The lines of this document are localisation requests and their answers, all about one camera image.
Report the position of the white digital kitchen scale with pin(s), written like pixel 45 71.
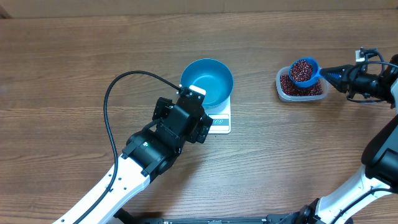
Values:
pixel 221 116

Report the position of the clear plastic container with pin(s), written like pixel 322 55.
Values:
pixel 287 98

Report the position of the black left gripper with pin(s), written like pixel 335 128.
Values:
pixel 201 131

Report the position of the red adzuki beans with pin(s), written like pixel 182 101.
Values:
pixel 289 88

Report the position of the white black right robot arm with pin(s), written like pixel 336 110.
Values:
pixel 377 175

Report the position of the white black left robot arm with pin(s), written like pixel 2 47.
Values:
pixel 148 153

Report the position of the blue plastic measuring scoop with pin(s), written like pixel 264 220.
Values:
pixel 305 72

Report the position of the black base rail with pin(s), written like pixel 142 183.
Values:
pixel 123 217

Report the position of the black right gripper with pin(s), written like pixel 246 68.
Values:
pixel 347 74

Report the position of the teal blue bowl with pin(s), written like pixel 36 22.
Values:
pixel 212 76

